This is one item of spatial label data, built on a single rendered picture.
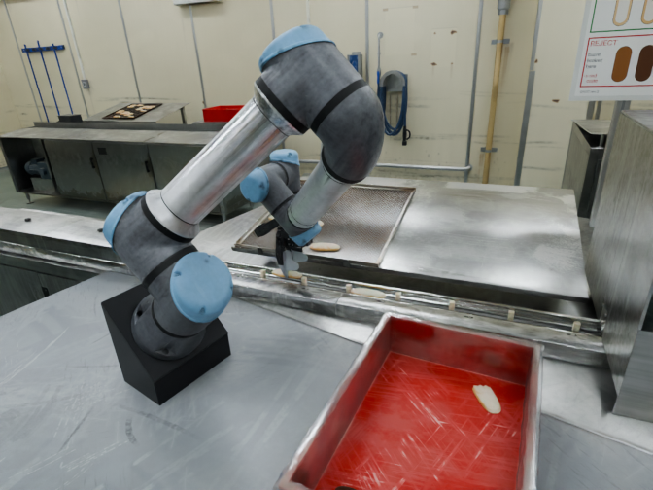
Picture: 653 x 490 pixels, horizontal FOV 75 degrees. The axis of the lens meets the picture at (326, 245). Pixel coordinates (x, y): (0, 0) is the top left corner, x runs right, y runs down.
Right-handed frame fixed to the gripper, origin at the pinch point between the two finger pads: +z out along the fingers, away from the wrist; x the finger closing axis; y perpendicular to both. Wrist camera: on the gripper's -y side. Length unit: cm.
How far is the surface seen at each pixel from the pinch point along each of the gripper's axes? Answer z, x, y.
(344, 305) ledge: 2.4, -8.9, 21.2
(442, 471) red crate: 6, -46, 52
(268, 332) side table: 6.4, -21.3, 5.2
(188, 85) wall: -32, 370, -339
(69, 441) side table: 7, -64, -13
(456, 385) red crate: 6, -25, 52
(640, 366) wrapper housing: -6, -22, 82
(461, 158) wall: 48, 370, 8
